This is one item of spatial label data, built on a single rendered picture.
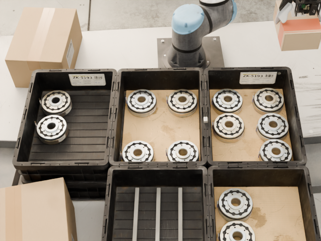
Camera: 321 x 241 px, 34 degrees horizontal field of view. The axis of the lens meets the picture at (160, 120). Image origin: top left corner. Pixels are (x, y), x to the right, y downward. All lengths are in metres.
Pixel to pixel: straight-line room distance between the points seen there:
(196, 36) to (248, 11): 1.53
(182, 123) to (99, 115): 0.29
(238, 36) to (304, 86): 0.37
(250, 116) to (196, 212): 0.41
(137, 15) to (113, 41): 1.18
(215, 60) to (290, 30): 0.49
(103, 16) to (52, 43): 1.41
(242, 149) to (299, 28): 0.43
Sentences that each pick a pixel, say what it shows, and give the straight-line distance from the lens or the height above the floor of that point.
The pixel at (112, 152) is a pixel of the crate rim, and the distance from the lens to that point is 1.62.
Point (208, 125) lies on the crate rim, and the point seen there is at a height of 0.93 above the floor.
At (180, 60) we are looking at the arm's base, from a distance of 2.03.
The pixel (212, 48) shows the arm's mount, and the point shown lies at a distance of 2.16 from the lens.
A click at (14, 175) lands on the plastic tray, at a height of 0.75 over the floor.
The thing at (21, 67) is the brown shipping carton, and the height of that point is 0.82.
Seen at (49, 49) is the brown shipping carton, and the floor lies 0.86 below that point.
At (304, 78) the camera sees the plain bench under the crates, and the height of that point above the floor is 0.70.
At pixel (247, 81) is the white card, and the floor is 0.87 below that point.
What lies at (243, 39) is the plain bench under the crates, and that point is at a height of 0.70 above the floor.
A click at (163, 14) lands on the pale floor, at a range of 3.43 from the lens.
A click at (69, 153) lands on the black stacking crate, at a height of 0.83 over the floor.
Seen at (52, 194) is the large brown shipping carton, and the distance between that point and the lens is 1.62.
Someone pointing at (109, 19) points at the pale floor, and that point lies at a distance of 3.43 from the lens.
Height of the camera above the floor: 2.27
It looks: 53 degrees down
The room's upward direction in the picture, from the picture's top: 4 degrees counter-clockwise
